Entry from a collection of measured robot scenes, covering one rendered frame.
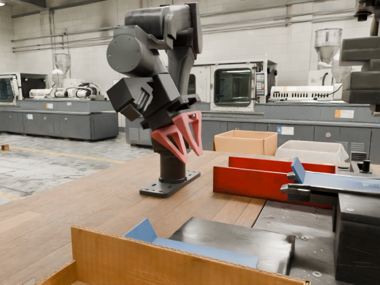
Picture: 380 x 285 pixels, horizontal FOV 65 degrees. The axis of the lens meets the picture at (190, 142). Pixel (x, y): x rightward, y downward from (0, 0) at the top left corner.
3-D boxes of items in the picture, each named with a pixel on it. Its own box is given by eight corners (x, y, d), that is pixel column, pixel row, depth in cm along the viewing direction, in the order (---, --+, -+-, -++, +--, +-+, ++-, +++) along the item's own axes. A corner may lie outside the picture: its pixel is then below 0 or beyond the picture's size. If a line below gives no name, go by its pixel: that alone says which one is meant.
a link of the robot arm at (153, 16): (165, 5, 48) (201, 1, 75) (115, 9, 50) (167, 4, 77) (172, 80, 54) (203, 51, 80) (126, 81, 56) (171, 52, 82)
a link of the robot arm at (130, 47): (152, 72, 43) (155, -13, 42) (99, 73, 45) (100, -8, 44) (175, 85, 54) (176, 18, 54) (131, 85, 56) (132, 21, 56)
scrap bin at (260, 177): (228, 178, 77) (229, 155, 76) (335, 191, 67) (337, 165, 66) (212, 191, 66) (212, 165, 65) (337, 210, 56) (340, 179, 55)
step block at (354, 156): (347, 190, 67) (350, 151, 66) (362, 191, 66) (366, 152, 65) (349, 199, 62) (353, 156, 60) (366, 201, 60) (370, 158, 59)
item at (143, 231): (146, 237, 41) (145, 217, 41) (258, 259, 35) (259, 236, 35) (116, 264, 35) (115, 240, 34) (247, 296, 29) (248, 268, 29)
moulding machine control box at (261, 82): (253, 96, 478) (254, 72, 472) (257, 96, 498) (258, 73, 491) (265, 96, 469) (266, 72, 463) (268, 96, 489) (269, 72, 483)
